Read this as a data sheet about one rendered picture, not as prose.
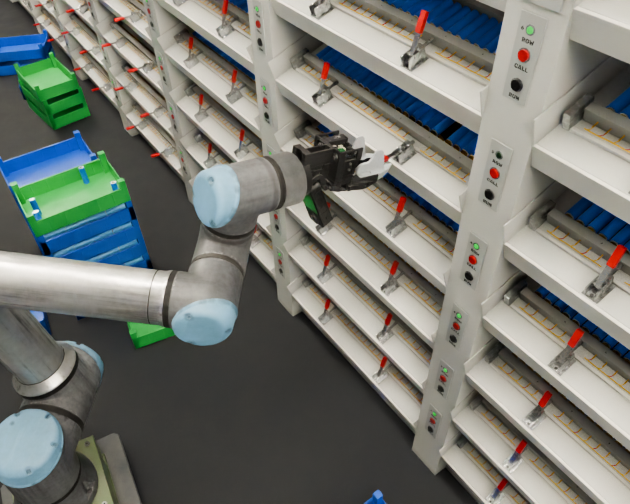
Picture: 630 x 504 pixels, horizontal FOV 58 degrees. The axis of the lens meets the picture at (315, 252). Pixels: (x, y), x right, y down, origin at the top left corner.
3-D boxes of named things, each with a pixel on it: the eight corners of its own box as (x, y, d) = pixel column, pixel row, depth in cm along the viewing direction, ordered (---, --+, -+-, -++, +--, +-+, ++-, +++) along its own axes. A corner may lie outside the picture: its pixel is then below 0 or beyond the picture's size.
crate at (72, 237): (45, 256, 178) (36, 238, 173) (28, 221, 190) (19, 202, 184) (137, 219, 190) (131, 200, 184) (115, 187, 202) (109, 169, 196)
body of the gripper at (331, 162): (367, 148, 98) (311, 161, 92) (358, 190, 103) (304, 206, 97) (340, 128, 103) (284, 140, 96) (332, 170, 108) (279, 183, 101)
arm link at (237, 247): (185, 287, 98) (193, 238, 89) (199, 239, 106) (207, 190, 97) (239, 298, 99) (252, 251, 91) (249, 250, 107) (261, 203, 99)
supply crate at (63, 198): (36, 238, 173) (26, 218, 167) (19, 202, 184) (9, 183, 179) (131, 200, 184) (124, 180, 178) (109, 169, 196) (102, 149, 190)
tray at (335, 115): (463, 228, 105) (459, 195, 97) (280, 93, 140) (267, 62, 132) (540, 162, 108) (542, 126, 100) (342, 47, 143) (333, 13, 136)
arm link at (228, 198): (185, 204, 94) (191, 157, 87) (251, 188, 100) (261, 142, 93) (212, 244, 89) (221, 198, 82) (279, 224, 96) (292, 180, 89)
